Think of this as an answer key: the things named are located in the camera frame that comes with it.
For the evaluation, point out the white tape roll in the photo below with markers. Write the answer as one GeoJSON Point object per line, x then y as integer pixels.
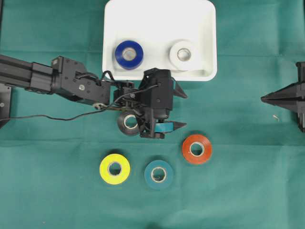
{"type": "Point", "coordinates": [184, 56]}

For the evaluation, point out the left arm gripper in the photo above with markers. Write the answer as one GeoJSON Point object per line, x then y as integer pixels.
{"type": "Point", "coordinates": [151, 103]}

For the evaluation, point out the blue tape roll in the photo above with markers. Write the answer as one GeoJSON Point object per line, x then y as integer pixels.
{"type": "Point", "coordinates": [129, 55]}

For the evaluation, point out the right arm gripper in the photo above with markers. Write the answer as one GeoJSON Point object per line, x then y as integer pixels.
{"type": "Point", "coordinates": [294, 90]}

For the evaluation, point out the red tape roll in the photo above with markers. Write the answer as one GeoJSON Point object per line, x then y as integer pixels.
{"type": "Point", "coordinates": [205, 145]}

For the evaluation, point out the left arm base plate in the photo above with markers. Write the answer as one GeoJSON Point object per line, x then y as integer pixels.
{"type": "Point", "coordinates": [5, 103]}

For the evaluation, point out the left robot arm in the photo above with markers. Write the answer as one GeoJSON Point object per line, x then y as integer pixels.
{"type": "Point", "coordinates": [65, 77]}

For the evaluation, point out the yellow tape roll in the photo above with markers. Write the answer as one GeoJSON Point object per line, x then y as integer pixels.
{"type": "Point", "coordinates": [105, 169]}

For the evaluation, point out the green tape roll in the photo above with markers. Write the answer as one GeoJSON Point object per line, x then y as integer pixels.
{"type": "Point", "coordinates": [158, 175]}

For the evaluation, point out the white plastic case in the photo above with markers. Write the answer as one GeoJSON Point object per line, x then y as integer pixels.
{"type": "Point", "coordinates": [157, 25]}

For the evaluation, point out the black tape roll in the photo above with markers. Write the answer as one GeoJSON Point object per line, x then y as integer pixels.
{"type": "Point", "coordinates": [122, 124]}

